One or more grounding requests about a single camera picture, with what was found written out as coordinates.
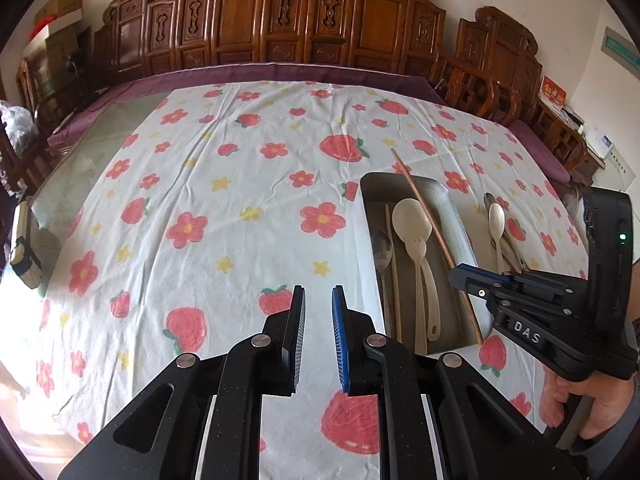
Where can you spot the person's right forearm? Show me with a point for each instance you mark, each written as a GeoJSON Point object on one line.
{"type": "Point", "coordinates": [620, 457]}

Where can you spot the large cream spoon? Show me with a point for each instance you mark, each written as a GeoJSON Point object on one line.
{"type": "Point", "coordinates": [411, 217]}

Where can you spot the cream fork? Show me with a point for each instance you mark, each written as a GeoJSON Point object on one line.
{"type": "Point", "coordinates": [416, 251]}

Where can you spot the small cream spoon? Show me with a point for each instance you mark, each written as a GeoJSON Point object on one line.
{"type": "Point", "coordinates": [496, 220]}

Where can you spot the light wooden chopstick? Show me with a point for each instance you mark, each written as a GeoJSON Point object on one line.
{"type": "Point", "coordinates": [392, 260]}

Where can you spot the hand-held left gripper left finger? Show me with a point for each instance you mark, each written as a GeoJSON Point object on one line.
{"type": "Point", "coordinates": [298, 332]}

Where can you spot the person's right hand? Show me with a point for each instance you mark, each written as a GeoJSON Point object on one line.
{"type": "Point", "coordinates": [612, 400]}

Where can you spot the floral tablecloth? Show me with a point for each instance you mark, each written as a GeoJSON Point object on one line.
{"type": "Point", "coordinates": [225, 185]}

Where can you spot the white desk device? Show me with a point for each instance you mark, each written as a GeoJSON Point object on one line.
{"type": "Point", "coordinates": [600, 141]}

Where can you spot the large cardboard box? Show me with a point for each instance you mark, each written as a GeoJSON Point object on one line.
{"type": "Point", "coordinates": [57, 55]}

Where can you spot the brown cardboard box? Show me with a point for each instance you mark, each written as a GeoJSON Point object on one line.
{"type": "Point", "coordinates": [60, 2]}

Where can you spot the metal chopstick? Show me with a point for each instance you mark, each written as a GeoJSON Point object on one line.
{"type": "Point", "coordinates": [510, 247]}

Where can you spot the purple sofa cushion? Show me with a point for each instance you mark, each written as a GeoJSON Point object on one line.
{"type": "Point", "coordinates": [125, 92]}

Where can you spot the white plastic bag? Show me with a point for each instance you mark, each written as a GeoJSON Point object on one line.
{"type": "Point", "coordinates": [17, 127]}

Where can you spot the red desk calendar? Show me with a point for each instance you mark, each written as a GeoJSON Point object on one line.
{"type": "Point", "coordinates": [552, 92]}

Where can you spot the small black white box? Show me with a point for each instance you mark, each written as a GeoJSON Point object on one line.
{"type": "Point", "coordinates": [24, 250]}

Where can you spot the tissue box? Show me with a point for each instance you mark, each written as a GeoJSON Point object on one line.
{"type": "Point", "coordinates": [572, 119]}

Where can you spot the brown chopstick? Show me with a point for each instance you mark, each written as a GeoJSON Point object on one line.
{"type": "Point", "coordinates": [422, 210]}

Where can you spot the green wall panel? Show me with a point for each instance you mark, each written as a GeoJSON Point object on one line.
{"type": "Point", "coordinates": [622, 47]}

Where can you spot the metal tray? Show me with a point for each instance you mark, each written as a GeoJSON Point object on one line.
{"type": "Point", "coordinates": [375, 192]}

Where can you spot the purple armchair cushion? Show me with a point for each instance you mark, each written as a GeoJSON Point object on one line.
{"type": "Point", "coordinates": [542, 152]}

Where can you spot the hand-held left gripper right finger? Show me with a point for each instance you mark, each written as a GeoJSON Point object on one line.
{"type": "Point", "coordinates": [340, 342]}

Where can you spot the carved wooden armchair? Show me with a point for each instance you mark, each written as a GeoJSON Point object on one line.
{"type": "Point", "coordinates": [500, 55]}

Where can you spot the metal spoon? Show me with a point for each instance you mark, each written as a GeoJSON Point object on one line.
{"type": "Point", "coordinates": [488, 199]}
{"type": "Point", "coordinates": [383, 250]}

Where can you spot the carved wooden sofa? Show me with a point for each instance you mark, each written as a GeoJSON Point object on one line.
{"type": "Point", "coordinates": [240, 15]}

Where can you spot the wooden side table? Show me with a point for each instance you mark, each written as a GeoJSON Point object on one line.
{"type": "Point", "coordinates": [585, 160]}

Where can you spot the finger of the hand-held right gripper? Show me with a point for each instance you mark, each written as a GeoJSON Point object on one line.
{"type": "Point", "coordinates": [470, 282]}
{"type": "Point", "coordinates": [480, 269]}

